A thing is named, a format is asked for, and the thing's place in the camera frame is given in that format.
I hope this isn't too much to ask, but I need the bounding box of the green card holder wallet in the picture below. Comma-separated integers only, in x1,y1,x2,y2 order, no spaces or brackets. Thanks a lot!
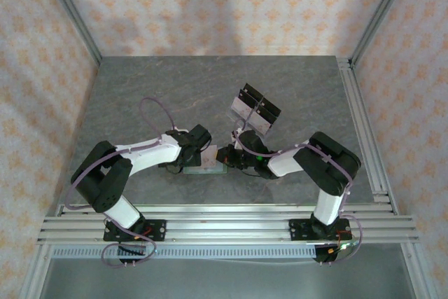
182,162,228,176

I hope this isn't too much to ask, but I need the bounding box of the clear acrylic card stand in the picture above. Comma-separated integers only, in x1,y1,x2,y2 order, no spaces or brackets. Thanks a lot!
227,82,284,137

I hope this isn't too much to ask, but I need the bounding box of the black credit card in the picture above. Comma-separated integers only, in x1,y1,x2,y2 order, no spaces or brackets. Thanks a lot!
256,104,277,125
261,97,283,118
237,89,259,108
244,83,264,100

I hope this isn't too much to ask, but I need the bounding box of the wide aluminium mounting beam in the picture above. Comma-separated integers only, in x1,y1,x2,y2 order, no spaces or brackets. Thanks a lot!
36,215,420,246

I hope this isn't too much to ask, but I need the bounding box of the black electronics box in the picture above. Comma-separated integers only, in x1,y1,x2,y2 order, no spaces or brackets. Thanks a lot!
117,244,148,265
313,242,351,265

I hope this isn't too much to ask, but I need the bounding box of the aluminium table edge rail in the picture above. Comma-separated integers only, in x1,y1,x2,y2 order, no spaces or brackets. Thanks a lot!
57,203,400,217

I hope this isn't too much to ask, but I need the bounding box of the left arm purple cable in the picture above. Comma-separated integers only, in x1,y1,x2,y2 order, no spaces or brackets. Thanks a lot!
64,97,179,269

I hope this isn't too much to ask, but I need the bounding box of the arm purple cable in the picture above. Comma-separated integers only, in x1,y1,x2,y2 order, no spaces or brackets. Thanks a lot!
233,119,362,265
64,97,179,269

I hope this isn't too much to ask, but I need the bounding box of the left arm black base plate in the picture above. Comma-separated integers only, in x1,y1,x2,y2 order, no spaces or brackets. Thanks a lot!
103,219,167,243

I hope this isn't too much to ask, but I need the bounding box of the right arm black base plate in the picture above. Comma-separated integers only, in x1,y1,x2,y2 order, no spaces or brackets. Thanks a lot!
288,218,351,242

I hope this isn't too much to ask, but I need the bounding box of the grey slotted cable duct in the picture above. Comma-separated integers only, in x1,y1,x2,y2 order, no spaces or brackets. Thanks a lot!
51,245,318,260

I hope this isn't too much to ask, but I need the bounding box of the aluminium side rail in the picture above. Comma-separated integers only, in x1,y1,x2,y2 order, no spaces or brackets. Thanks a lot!
335,56,400,216

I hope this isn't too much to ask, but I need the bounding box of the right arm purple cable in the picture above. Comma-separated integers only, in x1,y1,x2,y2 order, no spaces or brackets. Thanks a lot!
233,119,362,265

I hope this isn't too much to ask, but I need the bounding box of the aluminium frame post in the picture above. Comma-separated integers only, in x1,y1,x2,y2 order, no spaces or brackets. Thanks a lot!
36,0,104,67
349,0,417,68

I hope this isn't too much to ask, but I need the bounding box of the aluminium frame leg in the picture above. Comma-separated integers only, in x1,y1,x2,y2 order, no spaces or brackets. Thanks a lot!
19,244,53,299
398,242,439,299

